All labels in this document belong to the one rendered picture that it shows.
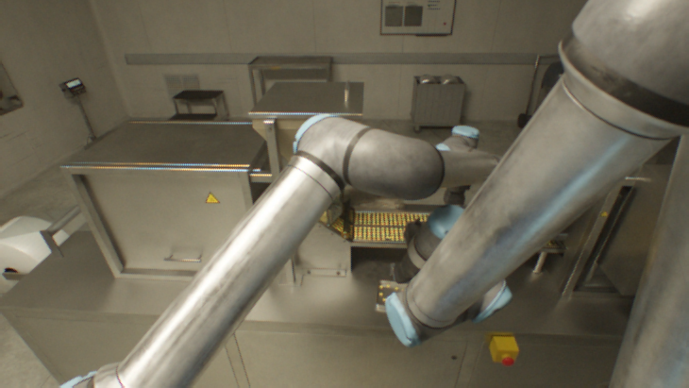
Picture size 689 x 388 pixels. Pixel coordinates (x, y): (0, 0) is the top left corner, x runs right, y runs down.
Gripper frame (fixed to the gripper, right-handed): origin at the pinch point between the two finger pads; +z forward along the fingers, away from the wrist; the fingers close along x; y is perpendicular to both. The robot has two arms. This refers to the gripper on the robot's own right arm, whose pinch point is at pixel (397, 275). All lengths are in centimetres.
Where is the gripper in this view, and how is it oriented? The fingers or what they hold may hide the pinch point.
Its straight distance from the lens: 103.3
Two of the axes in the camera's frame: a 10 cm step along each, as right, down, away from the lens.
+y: 1.3, 8.0, -5.8
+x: 9.8, -0.1, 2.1
